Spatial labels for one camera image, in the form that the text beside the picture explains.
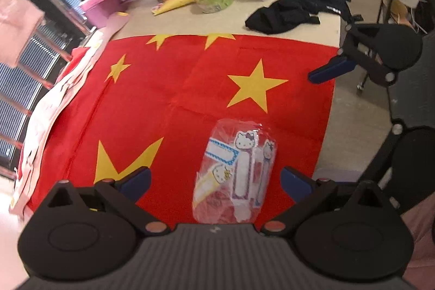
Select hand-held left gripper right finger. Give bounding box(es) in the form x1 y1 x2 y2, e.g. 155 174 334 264
261 166 396 238

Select pink cloth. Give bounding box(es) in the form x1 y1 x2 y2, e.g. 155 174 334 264
0 0 45 68

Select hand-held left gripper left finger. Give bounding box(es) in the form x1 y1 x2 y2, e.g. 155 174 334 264
42 166 170 237

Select black cloth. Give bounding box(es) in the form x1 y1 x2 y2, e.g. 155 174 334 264
245 0 361 36

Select yellow paper cone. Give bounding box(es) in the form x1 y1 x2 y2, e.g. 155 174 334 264
151 0 201 16

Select person's pink clothing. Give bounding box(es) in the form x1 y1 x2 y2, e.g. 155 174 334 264
400 203 435 290

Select red flag with yellow stars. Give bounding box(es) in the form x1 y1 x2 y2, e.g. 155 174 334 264
25 33 340 233

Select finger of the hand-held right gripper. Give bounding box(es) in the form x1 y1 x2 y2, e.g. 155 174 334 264
356 122 406 183
308 24 398 87

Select clear sticker packet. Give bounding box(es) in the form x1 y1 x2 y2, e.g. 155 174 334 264
191 118 279 224

